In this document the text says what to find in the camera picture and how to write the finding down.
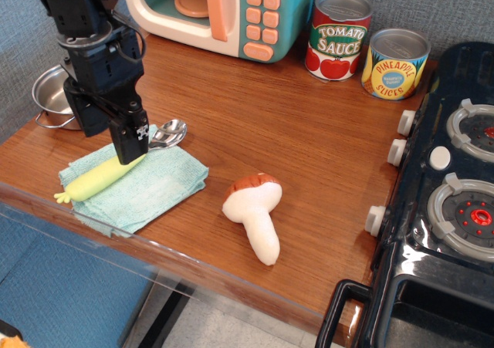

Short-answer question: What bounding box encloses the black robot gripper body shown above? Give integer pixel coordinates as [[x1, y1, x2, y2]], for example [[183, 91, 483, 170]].
[[57, 25, 145, 120]]

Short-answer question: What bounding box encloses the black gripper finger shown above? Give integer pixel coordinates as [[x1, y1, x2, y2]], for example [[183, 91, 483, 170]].
[[63, 79, 109, 137], [110, 109, 150, 165]]

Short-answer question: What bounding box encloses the spoon with yellow-green handle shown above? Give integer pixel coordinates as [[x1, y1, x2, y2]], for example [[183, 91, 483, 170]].
[[53, 120, 188, 204]]

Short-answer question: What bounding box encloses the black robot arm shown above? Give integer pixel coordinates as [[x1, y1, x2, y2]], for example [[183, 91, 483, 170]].
[[40, 0, 149, 165]]

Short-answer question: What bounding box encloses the light blue folded towel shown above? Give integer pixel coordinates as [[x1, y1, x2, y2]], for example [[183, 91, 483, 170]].
[[59, 144, 208, 237]]

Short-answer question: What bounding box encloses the small stainless steel pot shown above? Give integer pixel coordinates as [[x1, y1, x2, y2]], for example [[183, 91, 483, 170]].
[[32, 65, 81, 130]]

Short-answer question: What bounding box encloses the plush white brown mushroom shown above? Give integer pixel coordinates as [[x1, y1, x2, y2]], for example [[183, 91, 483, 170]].
[[222, 173, 283, 266]]

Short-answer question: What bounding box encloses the clear acrylic barrier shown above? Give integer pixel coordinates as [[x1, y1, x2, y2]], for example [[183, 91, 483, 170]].
[[1, 185, 316, 347]]

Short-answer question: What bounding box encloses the teal toy microwave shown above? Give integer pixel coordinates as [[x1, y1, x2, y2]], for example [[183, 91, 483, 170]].
[[126, 0, 313, 63]]

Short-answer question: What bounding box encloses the tomato sauce can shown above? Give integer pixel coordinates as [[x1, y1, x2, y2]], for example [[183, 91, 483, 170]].
[[305, 0, 373, 81]]

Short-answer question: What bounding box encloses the pineapple slices can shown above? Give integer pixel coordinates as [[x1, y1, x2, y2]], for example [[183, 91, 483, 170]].
[[361, 28, 431, 100]]

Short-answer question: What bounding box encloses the black toy stove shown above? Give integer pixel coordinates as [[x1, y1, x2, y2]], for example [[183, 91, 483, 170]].
[[316, 42, 493, 347]]

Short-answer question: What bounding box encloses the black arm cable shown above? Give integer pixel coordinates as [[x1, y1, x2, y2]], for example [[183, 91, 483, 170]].
[[111, 10, 148, 64]]

